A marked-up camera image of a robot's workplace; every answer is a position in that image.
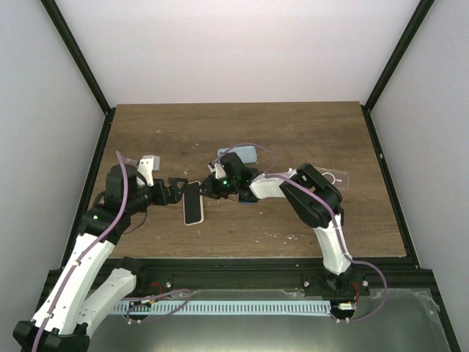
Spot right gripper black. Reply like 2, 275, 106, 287
195, 175, 238, 200

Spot white phone case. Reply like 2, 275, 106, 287
182, 180, 205, 227

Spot pink phone black screen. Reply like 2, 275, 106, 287
184, 182, 203, 224

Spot blue phone black screen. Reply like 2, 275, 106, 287
240, 166, 261, 205

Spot light blue phone case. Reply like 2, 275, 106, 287
217, 145, 257, 164

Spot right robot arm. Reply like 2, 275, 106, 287
199, 153, 353, 296

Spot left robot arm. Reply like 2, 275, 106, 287
12, 164, 188, 351

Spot clear magsafe phone case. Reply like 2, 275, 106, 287
317, 168, 350, 190

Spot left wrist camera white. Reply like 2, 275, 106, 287
137, 155, 160, 187

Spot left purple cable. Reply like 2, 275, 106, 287
32, 150, 140, 352

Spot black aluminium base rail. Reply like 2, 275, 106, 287
92, 257, 437, 298

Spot light blue slotted cable duct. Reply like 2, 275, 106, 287
130, 301, 331, 317

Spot left black frame post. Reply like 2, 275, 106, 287
39, 0, 112, 115

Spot black frame post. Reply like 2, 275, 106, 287
361, 0, 436, 114
39, 0, 112, 115

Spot right black frame post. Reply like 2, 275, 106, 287
361, 0, 436, 114

